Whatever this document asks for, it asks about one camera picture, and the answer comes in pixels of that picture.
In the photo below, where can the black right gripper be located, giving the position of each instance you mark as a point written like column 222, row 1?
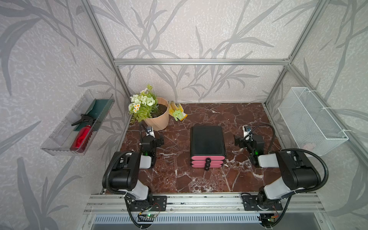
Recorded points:
column 241, row 140

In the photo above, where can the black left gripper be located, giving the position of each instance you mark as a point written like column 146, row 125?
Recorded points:
column 157, row 143

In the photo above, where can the black drawer cabinet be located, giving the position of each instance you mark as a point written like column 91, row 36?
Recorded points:
column 207, row 142

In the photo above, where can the pink top drawer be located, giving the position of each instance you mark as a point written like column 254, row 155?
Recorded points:
column 207, row 158

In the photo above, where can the pink drawer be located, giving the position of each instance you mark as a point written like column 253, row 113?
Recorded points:
column 206, row 167
column 203, row 163
column 207, row 158

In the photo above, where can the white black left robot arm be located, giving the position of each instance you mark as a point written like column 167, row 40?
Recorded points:
column 122, row 174

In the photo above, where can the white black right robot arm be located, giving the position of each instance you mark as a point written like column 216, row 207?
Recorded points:
column 301, row 170

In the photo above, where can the pink middle drawer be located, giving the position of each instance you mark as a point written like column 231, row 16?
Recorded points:
column 203, row 163

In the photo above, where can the pink bottom drawer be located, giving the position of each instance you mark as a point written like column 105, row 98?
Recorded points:
column 206, row 167

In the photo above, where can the beige flower pot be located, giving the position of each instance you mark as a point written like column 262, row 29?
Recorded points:
column 161, row 121

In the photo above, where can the green white artificial flowers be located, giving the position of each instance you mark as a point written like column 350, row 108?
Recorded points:
column 143, row 105

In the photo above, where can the green garden hand fork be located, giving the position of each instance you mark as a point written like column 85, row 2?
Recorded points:
column 178, row 112

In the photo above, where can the yellow white garden glove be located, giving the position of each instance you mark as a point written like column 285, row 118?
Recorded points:
column 170, row 109

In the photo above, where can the dark green trowel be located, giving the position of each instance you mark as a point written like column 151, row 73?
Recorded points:
column 98, row 109

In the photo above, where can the red spray bottle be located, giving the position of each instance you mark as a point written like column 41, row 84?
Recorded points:
column 81, row 141

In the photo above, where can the left green circuit board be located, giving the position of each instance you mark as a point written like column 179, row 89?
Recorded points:
column 149, row 217

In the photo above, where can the green circuit board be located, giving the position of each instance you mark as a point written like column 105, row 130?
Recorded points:
column 268, row 220
column 149, row 217

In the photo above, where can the right green circuit board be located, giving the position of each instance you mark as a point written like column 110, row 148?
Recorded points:
column 268, row 220

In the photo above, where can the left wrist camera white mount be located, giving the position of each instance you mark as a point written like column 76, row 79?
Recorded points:
column 150, row 132

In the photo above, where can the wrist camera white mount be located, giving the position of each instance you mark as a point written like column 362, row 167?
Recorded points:
column 247, row 132
column 150, row 132

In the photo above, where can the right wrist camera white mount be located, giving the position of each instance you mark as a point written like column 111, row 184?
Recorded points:
column 247, row 132

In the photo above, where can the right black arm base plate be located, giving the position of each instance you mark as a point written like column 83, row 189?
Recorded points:
column 254, row 203

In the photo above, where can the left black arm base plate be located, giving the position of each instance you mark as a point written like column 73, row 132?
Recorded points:
column 155, row 203

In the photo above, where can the white wire mesh basket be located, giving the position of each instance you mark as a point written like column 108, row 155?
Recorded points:
column 310, row 123

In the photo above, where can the clear plastic wall tray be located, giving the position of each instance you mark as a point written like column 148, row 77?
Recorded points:
column 75, row 133

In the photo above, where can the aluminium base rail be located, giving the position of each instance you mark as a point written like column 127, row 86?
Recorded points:
column 185, row 203

